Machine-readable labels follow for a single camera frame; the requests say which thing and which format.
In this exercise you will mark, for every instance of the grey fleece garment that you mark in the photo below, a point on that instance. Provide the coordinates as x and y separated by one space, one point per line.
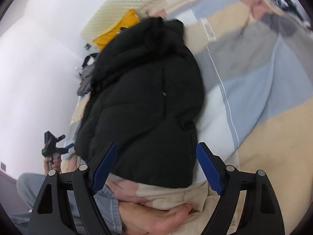
86 76

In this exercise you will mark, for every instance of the patchwork checkered duvet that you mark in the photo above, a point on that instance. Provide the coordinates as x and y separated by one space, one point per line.
256 65

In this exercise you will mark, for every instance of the yellow pillow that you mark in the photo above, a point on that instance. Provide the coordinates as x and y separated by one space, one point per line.
128 20

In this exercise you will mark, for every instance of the black tripod stand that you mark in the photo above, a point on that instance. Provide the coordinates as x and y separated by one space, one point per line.
293 8

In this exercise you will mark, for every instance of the black puffer jacket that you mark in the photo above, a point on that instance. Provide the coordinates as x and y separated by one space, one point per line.
146 92

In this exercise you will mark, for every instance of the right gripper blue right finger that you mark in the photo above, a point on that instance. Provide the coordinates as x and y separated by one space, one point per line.
261 213

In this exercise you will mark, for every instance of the person's jeans leg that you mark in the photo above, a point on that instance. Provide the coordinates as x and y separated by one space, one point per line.
28 186

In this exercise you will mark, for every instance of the person's left hand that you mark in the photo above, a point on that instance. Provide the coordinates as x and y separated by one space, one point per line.
50 163

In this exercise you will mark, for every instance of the person's bare foot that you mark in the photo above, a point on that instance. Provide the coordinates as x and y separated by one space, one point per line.
139 219

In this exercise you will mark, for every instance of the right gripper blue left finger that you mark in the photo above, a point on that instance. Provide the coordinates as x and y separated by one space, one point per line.
51 213

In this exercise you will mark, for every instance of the black bag with strap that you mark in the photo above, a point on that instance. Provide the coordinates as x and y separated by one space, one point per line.
90 59

